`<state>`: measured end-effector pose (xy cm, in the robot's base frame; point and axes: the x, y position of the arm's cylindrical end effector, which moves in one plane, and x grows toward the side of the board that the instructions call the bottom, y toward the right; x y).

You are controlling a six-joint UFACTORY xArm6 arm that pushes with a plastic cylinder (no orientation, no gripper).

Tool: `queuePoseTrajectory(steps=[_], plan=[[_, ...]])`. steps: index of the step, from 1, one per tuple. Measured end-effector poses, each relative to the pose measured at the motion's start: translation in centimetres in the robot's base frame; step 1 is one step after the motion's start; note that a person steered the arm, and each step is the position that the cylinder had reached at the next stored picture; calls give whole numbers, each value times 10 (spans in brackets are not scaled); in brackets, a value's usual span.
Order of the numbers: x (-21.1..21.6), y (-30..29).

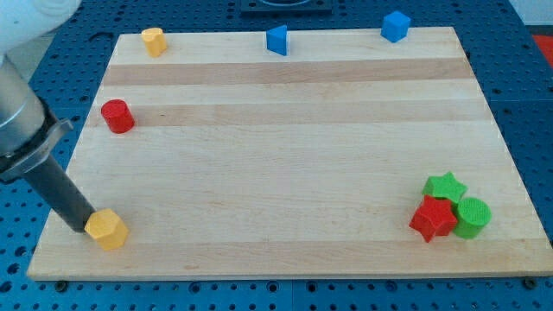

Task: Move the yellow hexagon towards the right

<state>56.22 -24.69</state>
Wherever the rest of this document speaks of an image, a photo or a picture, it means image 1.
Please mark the silver tool flange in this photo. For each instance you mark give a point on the silver tool flange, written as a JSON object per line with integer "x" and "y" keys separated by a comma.
{"x": 29, "y": 129}

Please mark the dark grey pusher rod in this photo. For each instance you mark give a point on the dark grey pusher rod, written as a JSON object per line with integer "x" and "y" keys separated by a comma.
{"x": 52, "y": 183}

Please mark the yellow hexagon block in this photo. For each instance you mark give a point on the yellow hexagon block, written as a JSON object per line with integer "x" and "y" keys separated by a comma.
{"x": 107, "y": 229}

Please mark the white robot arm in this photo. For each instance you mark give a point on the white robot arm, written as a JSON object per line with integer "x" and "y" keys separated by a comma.
{"x": 24, "y": 20}

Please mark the red cylinder block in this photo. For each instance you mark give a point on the red cylinder block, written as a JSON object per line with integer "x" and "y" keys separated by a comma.
{"x": 117, "y": 116}

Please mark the yellow heart block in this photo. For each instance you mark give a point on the yellow heart block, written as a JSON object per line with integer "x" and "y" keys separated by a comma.
{"x": 154, "y": 41}

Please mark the blue triangle block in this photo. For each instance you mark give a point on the blue triangle block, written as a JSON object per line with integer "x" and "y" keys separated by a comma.
{"x": 277, "y": 40}

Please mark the wooden board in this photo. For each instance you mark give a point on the wooden board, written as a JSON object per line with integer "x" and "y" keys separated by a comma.
{"x": 245, "y": 164}

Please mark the blue cube block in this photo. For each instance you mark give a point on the blue cube block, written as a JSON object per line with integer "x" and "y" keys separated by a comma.
{"x": 395, "y": 26}

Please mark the red star block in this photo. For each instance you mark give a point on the red star block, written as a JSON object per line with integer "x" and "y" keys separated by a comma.
{"x": 433, "y": 217}

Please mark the green star block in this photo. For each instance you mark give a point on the green star block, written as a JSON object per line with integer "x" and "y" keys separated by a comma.
{"x": 445, "y": 187}

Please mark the green cylinder block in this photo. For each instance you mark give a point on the green cylinder block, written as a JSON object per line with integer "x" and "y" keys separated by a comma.
{"x": 472, "y": 216}

